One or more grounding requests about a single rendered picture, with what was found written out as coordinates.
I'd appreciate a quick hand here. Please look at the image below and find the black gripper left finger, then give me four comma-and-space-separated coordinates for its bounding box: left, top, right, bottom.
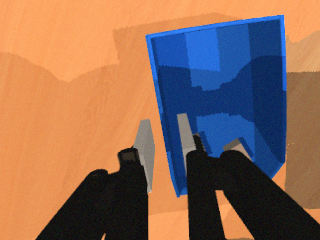
35, 119, 155, 240

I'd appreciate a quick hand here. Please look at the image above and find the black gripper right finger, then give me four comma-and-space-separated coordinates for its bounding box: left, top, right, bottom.
177, 113, 320, 240

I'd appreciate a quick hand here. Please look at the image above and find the blue bin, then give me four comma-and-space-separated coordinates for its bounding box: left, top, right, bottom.
145, 15, 287, 198

